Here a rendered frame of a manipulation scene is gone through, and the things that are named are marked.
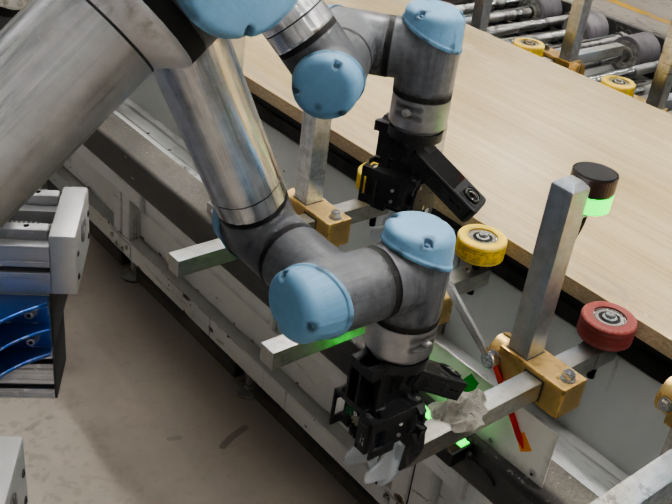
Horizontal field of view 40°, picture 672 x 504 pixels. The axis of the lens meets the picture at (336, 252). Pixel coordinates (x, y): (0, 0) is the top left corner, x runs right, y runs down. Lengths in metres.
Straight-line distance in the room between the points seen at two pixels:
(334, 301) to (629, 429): 0.78
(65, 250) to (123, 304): 1.59
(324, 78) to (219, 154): 0.18
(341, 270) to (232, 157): 0.15
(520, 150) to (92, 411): 1.27
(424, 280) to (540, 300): 0.36
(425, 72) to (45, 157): 0.61
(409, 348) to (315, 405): 1.28
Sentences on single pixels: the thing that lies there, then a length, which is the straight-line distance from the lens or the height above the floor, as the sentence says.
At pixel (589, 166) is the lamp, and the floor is 1.14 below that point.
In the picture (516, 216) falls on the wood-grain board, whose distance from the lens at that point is 1.59.
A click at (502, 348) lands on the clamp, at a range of 1.31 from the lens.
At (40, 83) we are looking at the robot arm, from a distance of 0.60.
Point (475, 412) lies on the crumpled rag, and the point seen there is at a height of 0.87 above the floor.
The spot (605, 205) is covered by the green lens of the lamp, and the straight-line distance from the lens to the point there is 1.22.
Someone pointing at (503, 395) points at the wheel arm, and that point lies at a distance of 1.24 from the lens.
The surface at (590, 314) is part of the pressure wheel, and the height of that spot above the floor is 0.91.
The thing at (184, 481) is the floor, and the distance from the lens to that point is 2.26.
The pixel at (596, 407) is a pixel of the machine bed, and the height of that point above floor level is 0.69.
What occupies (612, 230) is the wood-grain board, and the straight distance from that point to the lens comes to 1.62.
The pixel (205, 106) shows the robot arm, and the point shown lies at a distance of 0.83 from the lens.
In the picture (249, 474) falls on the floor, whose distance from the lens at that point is 2.29.
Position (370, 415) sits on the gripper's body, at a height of 0.96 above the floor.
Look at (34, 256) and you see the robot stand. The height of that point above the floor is 0.96.
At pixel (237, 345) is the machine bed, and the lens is 2.39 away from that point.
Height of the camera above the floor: 1.63
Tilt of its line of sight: 31 degrees down
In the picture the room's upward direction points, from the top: 8 degrees clockwise
